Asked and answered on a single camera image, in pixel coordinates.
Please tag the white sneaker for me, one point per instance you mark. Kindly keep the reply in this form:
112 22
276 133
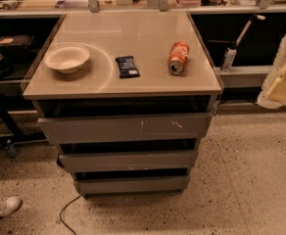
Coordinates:
9 205

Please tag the dark box on shelf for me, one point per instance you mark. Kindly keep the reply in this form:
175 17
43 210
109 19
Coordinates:
22 40

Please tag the white stick tool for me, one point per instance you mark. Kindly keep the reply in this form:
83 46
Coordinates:
252 18

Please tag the grey drawer cabinet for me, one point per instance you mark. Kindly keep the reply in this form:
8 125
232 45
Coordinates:
97 90

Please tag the white glue bottle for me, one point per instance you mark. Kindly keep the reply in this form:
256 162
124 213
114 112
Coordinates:
228 57

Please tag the grey drawer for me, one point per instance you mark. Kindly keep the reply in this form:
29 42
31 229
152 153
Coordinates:
127 161
132 185
70 130

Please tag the grey top drawer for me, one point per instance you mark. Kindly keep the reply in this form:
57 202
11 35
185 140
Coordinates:
70 130

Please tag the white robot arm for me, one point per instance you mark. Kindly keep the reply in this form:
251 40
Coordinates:
273 94

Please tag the white paper bowl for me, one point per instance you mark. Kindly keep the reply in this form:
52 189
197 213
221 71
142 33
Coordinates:
67 59

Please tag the orange soda can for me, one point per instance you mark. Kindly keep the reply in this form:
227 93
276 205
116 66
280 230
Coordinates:
178 56

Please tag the grey bottom drawer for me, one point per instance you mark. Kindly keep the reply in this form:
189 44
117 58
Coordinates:
132 185

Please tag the dark blue snack packet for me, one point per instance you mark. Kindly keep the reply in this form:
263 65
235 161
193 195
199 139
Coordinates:
127 68

